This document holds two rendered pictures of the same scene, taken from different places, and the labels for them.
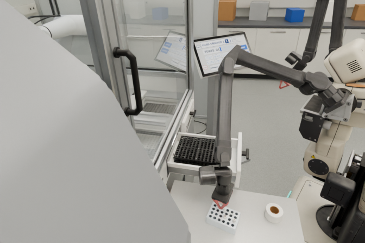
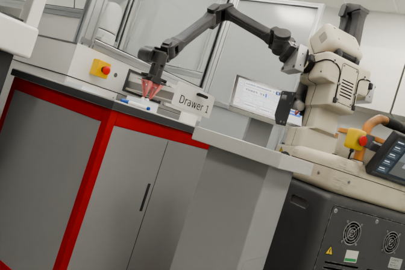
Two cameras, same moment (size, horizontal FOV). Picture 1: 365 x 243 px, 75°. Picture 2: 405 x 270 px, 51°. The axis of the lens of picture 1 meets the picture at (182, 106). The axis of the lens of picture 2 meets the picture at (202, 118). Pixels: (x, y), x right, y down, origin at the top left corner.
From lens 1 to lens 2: 172 cm
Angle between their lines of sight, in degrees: 38
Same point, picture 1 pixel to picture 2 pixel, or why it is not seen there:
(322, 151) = (289, 138)
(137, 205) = not seen: outside the picture
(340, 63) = (315, 37)
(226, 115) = (190, 30)
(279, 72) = (254, 25)
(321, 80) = (284, 33)
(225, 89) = (202, 19)
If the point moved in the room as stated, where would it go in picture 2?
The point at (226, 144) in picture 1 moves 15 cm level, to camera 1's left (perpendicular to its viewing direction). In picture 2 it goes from (175, 40) to (147, 33)
